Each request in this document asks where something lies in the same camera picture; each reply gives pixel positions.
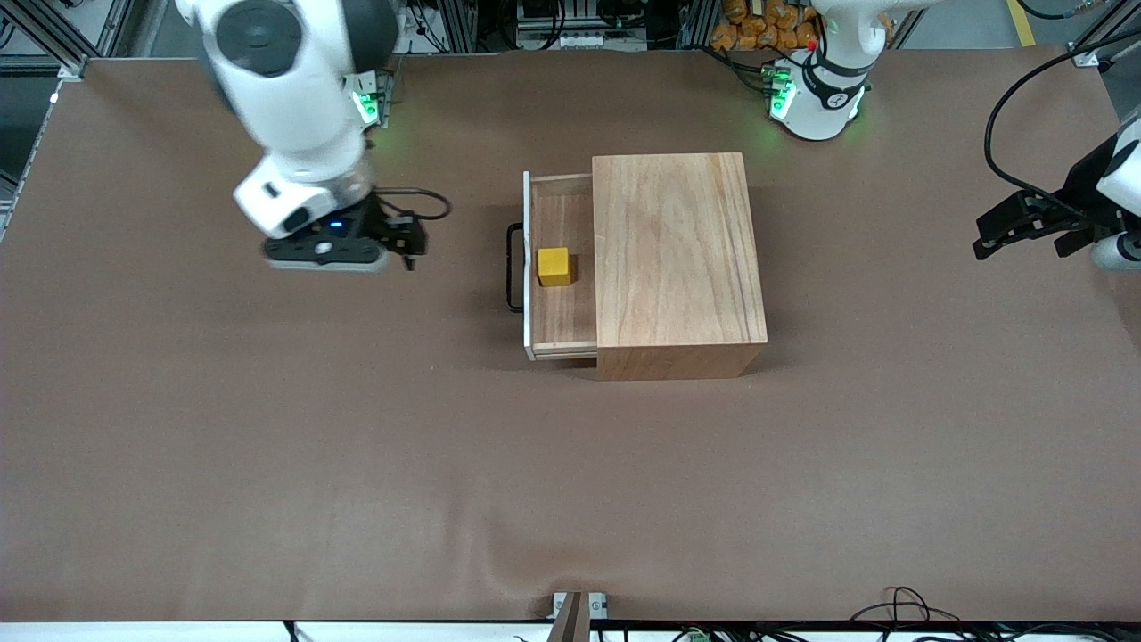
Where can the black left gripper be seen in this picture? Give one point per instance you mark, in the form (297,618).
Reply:
(1072,208)

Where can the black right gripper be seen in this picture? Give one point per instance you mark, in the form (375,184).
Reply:
(385,225)

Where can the yellow wooden block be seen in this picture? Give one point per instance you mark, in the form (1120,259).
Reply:
(554,267)

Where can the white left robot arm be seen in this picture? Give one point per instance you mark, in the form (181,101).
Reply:
(816,111)

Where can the wooden drawer cabinet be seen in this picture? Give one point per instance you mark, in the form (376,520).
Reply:
(677,259)

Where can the brown table mat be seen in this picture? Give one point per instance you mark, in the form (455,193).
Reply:
(357,401)

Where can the yellow floor tape strip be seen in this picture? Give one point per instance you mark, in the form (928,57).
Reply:
(1023,22)

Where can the white power strip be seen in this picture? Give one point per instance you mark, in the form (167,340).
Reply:
(584,40)

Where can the pile of orange objects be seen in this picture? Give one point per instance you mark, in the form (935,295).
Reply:
(758,27)

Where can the aluminium frame profile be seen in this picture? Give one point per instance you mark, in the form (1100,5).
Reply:
(1105,40)
(45,40)

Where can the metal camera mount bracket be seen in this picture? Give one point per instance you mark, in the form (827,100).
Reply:
(578,608)

